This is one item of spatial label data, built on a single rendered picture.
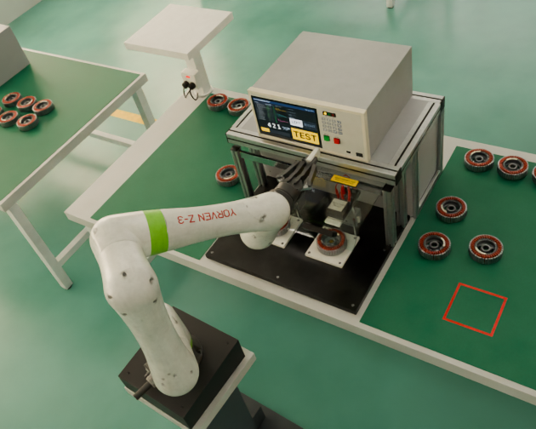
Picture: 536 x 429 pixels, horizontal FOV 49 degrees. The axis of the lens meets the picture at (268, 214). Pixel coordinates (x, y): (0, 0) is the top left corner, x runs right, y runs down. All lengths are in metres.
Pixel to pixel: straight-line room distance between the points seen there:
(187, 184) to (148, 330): 1.27
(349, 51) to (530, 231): 0.90
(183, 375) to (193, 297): 1.56
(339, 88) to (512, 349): 0.98
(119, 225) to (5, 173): 1.79
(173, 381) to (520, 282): 1.18
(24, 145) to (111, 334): 1.08
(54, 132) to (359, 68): 1.81
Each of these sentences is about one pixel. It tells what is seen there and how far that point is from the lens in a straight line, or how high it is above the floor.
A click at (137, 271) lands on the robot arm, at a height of 1.48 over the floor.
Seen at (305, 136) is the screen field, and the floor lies 1.17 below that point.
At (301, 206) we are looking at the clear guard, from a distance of 1.96.
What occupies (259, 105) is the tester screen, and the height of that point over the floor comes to 1.26.
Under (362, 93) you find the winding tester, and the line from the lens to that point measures 1.96.
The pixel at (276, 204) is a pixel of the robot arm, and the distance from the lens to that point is 1.60.
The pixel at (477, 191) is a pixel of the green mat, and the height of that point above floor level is 0.75.
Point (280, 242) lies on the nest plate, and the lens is 2.25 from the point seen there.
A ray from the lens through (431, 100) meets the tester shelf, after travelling 2.24.
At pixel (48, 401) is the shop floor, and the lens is 3.20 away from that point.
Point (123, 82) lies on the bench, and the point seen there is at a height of 0.75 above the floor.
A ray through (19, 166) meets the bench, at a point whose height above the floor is 0.75.
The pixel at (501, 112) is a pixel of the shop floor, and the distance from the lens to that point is 4.01.
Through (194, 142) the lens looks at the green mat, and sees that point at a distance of 2.87.
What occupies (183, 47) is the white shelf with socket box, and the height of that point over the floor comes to 1.20.
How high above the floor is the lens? 2.46
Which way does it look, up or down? 45 degrees down
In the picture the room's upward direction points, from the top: 15 degrees counter-clockwise
